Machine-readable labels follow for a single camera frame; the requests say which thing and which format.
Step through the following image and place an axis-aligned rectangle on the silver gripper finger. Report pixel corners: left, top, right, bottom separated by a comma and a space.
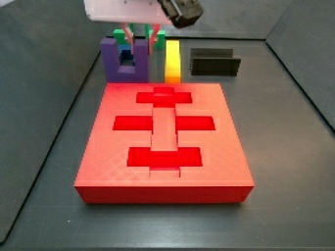
120, 23, 135, 49

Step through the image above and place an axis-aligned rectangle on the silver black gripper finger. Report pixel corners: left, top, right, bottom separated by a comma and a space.
148, 24, 161, 53

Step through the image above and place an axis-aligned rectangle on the purple U-shaped block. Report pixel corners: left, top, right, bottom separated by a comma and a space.
100, 37, 149, 83

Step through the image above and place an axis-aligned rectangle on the red puzzle board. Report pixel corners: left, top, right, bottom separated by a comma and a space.
75, 83, 254, 204

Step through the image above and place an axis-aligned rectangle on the green block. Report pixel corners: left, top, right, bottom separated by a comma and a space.
111, 28, 165, 49

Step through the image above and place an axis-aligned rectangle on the yellow long block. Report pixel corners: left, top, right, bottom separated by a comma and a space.
165, 40, 181, 84

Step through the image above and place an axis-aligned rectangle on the black angled bracket stand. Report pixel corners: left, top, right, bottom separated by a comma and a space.
189, 48, 240, 76

